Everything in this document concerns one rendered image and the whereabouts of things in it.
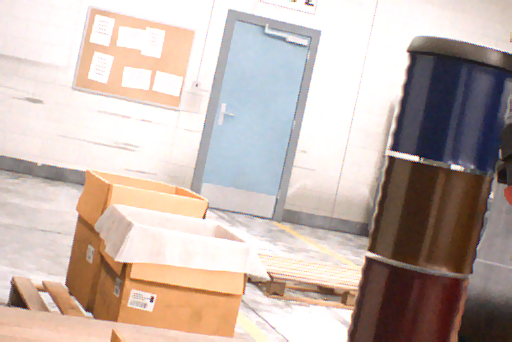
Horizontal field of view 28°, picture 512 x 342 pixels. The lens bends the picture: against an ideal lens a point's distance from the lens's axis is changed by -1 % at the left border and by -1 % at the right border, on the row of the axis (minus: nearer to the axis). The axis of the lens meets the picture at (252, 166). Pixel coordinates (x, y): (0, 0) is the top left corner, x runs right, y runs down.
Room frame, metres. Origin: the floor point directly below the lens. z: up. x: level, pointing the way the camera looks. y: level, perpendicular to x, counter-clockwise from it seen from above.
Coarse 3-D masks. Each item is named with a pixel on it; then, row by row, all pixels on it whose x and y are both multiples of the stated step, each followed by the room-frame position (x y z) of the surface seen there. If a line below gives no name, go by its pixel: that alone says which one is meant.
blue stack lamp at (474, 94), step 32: (416, 64) 0.35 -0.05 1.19; (448, 64) 0.34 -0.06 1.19; (416, 96) 0.35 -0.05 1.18; (448, 96) 0.34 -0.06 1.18; (480, 96) 0.34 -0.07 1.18; (416, 128) 0.35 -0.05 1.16; (448, 128) 0.34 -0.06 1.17; (480, 128) 0.34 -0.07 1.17; (448, 160) 0.34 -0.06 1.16; (480, 160) 0.34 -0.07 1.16
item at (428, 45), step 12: (420, 36) 0.35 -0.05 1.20; (432, 36) 0.35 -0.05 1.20; (408, 48) 0.36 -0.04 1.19; (420, 48) 0.35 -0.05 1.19; (432, 48) 0.35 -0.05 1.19; (444, 48) 0.34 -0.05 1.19; (456, 48) 0.34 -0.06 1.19; (468, 48) 0.34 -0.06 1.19; (480, 48) 0.34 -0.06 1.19; (492, 48) 0.34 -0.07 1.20; (468, 60) 0.34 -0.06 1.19; (480, 60) 0.34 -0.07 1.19; (492, 60) 0.34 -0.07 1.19; (504, 60) 0.34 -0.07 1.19
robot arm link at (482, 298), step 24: (504, 216) 1.07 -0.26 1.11; (480, 240) 1.05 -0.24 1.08; (504, 240) 1.04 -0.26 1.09; (480, 264) 1.01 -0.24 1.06; (504, 264) 1.01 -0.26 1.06; (480, 288) 0.98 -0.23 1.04; (504, 288) 0.98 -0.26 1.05; (480, 312) 0.97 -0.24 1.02; (504, 312) 0.97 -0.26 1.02; (480, 336) 0.98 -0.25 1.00; (504, 336) 0.97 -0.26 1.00
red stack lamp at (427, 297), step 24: (384, 264) 0.35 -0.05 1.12; (360, 288) 0.36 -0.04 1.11; (384, 288) 0.35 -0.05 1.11; (408, 288) 0.34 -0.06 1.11; (432, 288) 0.34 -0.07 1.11; (456, 288) 0.35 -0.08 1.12; (360, 312) 0.35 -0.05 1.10; (384, 312) 0.34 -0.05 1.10; (408, 312) 0.34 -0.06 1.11; (432, 312) 0.34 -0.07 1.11; (456, 312) 0.35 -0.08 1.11; (360, 336) 0.35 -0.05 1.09; (384, 336) 0.34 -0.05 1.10; (408, 336) 0.34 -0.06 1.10; (432, 336) 0.34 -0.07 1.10; (456, 336) 0.35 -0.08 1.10
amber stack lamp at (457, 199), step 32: (416, 160) 0.37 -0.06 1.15; (384, 192) 0.35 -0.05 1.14; (416, 192) 0.34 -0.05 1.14; (448, 192) 0.34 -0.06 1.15; (480, 192) 0.35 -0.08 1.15; (384, 224) 0.35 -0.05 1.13; (416, 224) 0.34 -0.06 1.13; (448, 224) 0.34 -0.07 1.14; (480, 224) 0.35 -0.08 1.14; (384, 256) 0.35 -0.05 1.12; (416, 256) 0.34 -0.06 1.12; (448, 256) 0.34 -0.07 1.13
